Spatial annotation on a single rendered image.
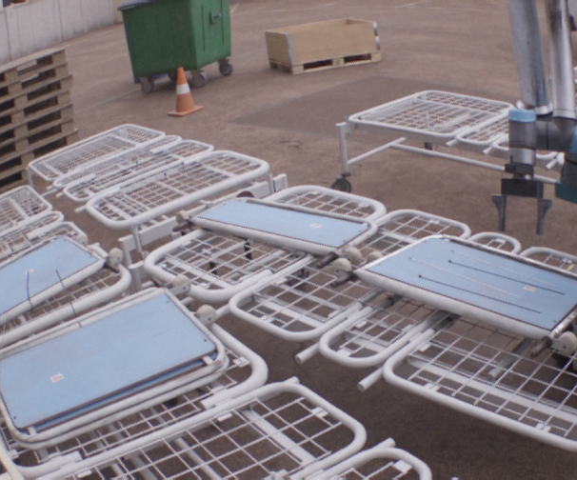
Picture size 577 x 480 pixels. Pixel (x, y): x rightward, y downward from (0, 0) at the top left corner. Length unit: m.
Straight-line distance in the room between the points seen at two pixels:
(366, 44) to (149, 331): 6.98
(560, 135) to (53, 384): 1.65
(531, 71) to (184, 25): 6.47
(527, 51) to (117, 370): 1.60
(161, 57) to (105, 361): 6.94
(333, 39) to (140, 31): 2.44
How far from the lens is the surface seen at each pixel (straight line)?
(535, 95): 2.33
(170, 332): 2.06
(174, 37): 8.52
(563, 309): 1.98
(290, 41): 8.30
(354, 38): 8.65
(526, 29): 2.25
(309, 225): 2.68
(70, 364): 2.03
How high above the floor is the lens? 1.57
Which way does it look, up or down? 25 degrees down
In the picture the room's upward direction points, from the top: 8 degrees counter-clockwise
